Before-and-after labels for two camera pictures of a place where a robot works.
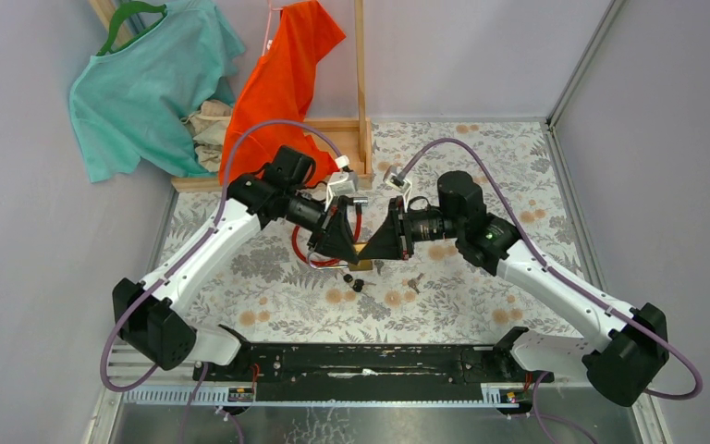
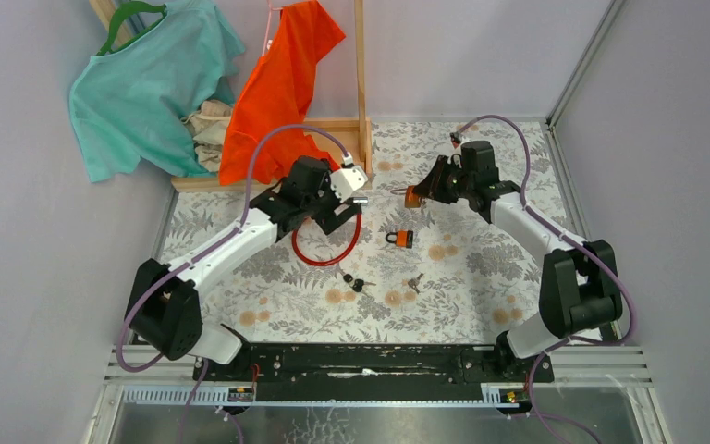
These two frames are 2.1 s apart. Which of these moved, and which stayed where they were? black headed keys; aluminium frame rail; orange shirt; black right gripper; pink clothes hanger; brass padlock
Moved: brass padlock; black right gripper
Stayed: black headed keys; aluminium frame rail; orange shirt; pink clothes hanger
